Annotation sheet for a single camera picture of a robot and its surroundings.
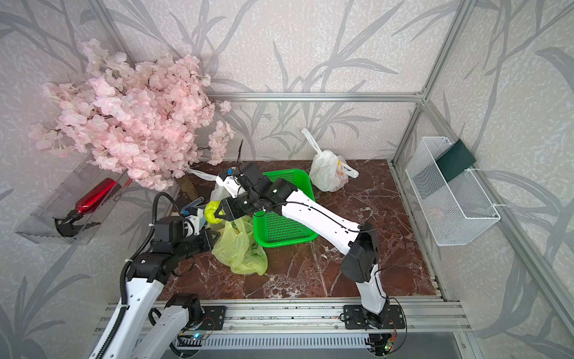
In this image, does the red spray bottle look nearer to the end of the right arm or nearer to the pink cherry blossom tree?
the pink cherry blossom tree

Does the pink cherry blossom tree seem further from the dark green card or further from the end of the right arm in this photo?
the dark green card

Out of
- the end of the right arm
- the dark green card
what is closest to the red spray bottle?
the end of the right arm

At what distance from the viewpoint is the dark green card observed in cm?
70

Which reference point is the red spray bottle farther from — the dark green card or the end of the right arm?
the dark green card

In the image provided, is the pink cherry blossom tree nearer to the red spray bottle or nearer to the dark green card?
the red spray bottle

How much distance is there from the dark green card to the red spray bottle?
102 cm

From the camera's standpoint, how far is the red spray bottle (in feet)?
1.96
